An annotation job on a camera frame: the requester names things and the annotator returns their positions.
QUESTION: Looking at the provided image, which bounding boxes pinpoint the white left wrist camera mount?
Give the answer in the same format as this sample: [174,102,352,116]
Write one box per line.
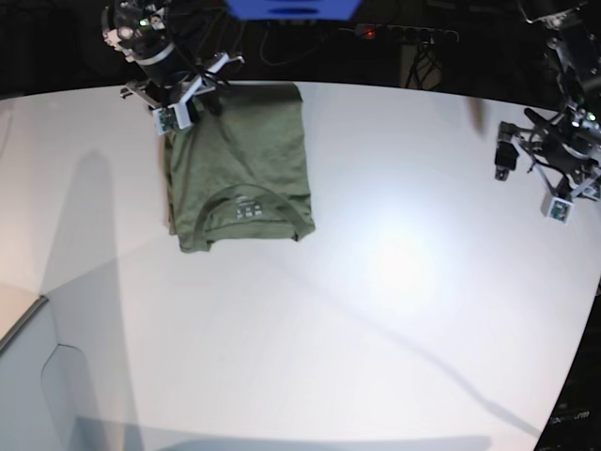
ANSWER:
[496,122,600,224]

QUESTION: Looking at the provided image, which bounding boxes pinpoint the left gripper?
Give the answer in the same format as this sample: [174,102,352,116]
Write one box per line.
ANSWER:
[494,121,601,202]

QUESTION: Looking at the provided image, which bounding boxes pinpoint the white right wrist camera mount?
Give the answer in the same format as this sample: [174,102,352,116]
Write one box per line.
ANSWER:
[119,52,245,137]

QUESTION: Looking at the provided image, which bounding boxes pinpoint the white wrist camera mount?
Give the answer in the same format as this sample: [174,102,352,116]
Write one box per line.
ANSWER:
[496,122,600,224]
[119,52,245,137]

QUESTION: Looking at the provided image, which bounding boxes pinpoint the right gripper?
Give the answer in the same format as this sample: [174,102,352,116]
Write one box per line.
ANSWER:
[135,44,223,123]

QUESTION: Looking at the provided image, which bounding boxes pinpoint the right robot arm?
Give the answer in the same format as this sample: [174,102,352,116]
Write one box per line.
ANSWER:
[101,1,227,135]

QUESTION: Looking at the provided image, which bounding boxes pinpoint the green t-shirt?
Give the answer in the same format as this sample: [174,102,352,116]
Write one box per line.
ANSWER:
[162,84,316,253]

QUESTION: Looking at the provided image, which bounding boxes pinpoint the black power strip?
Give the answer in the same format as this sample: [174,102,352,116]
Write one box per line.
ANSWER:
[353,23,460,45]

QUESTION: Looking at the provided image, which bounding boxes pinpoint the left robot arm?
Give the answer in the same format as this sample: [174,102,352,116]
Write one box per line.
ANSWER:
[494,1,600,223]

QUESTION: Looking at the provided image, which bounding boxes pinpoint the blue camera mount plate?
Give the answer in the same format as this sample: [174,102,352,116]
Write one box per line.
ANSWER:
[225,0,361,21]

